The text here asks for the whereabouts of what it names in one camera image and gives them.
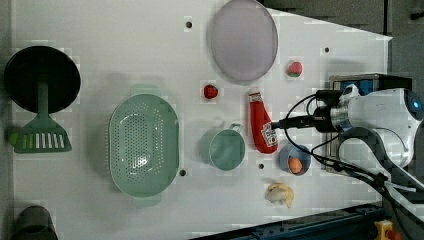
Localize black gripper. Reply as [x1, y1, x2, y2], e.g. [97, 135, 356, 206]
[271, 90, 342, 133]

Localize yellow red emergency button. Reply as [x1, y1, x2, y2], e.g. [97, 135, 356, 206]
[374, 220, 402, 240]

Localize green oval strainer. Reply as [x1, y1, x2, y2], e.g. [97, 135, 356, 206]
[108, 85, 179, 208]

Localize dark grey cylinder cup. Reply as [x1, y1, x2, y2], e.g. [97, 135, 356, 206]
[10, 205, 58, 240]

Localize orange toy fruit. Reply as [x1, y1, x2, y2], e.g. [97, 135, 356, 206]
[288, 157, 303, 174]

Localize green slotted spatula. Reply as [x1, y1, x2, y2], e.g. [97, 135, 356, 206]
[14, 78, 72, 154]

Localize lilac round plate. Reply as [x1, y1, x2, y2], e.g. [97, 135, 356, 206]
[210, 0, 278, 81]

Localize black round pan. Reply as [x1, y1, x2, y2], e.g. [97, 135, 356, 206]
[4, 46, 81, 113]

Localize yellow toy banana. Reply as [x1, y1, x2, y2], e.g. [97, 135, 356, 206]
[266, 183, 294, 208]

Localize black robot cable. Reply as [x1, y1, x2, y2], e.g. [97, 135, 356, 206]
[283, 93, 424, 231]

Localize red toy strawberry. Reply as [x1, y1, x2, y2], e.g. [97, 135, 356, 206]
[203, 84, 219, 99]

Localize blue bowl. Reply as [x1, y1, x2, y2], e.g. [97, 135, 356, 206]
[279, 144, 311, 176]

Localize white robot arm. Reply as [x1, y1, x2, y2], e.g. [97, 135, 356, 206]
[271, 84, 423, 191]

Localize red ketchup bottle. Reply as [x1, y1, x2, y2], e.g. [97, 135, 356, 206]
[248, 87, 278, 154]

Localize green mug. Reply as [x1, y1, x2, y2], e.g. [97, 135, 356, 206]
[199, 123, 246, 171]

